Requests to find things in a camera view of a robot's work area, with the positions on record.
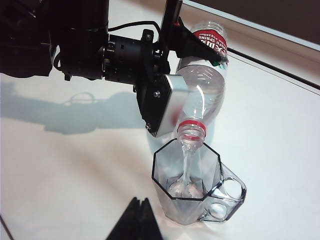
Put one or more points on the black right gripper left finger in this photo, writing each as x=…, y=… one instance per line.
x=128, y=225

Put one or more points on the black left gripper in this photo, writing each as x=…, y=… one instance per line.
x=130, y=60

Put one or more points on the clear red-label water bottle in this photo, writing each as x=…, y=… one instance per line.
x=205, y=87

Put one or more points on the brown desk partition panel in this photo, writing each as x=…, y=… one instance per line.
x=275, y=12

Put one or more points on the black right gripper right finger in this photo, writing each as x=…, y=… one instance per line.
x=151, y=225

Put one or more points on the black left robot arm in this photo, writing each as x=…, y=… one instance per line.
x=62, y=37

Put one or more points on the transparent grey plastic mug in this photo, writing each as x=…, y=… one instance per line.
x=160, y=187

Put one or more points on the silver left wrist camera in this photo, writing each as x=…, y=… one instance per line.
x=172, y=105

